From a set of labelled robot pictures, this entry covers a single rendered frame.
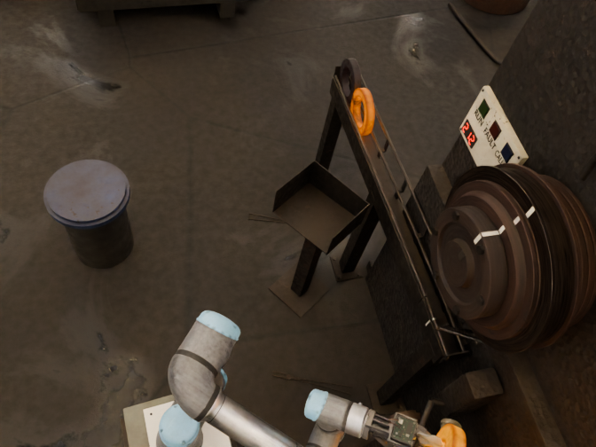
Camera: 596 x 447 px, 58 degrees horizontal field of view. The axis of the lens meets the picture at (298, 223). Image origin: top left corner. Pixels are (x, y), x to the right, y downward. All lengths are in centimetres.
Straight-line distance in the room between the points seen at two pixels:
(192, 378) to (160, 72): 226
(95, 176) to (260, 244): 81
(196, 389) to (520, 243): 81
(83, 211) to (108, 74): 126
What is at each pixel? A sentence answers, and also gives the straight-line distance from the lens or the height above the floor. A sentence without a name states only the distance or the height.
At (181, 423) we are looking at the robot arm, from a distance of 173.
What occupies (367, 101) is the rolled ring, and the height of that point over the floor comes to 78.
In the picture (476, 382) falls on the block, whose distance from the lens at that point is 166.
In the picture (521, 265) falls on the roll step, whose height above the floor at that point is 126.
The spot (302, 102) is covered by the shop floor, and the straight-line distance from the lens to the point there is 319.
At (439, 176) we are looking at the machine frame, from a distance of 188.
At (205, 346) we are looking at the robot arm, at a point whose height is 96.
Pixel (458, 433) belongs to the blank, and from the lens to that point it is 142.
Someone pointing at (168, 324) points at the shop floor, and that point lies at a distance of 242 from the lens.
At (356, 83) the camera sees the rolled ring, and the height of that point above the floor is 73.
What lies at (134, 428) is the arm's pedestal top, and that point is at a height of 30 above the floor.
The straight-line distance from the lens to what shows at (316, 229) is 196.
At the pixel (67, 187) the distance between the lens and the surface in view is 229.
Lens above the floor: 224
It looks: 57 degrees down
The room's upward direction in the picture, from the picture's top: 15 degrees clockwise
